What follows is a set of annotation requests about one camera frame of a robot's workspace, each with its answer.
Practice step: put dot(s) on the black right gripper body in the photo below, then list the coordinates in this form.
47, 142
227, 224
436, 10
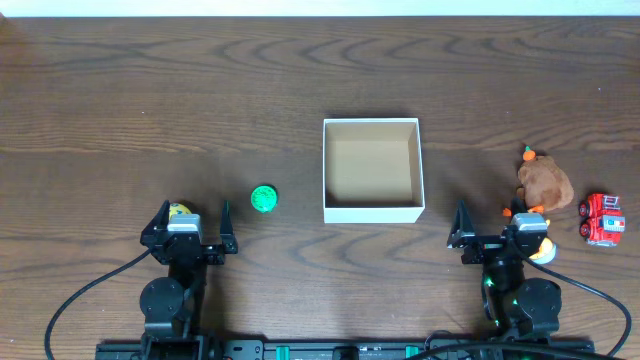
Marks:
493, 242

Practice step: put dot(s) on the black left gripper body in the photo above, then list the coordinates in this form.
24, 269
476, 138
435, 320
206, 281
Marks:
187, 247

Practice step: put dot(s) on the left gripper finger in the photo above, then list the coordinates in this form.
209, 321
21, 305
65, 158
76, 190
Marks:
226, 228
158, 222

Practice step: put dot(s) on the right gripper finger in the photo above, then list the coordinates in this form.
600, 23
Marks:
462, 225
517, 206

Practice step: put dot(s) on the yellow ball with blue letters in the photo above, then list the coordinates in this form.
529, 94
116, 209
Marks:
178, 209

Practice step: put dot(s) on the brown plush toy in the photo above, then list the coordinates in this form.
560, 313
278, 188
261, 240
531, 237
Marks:
544, 186

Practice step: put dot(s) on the orange and blue duck toy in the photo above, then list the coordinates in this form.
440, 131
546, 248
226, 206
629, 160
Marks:
546, 250

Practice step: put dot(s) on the green ridged disc toy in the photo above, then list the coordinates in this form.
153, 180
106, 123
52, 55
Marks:
264, 198

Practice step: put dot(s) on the red toy fire truck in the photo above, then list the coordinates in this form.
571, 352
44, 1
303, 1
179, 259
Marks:
603, 222

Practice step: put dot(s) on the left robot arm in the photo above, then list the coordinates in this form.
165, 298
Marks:
172, 304

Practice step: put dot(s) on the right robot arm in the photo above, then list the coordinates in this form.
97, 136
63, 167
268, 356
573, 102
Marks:
524, 308

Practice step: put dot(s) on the white cardboard box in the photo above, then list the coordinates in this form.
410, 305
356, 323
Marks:
372, 171

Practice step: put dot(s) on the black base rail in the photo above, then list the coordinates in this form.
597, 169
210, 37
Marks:
446, 348

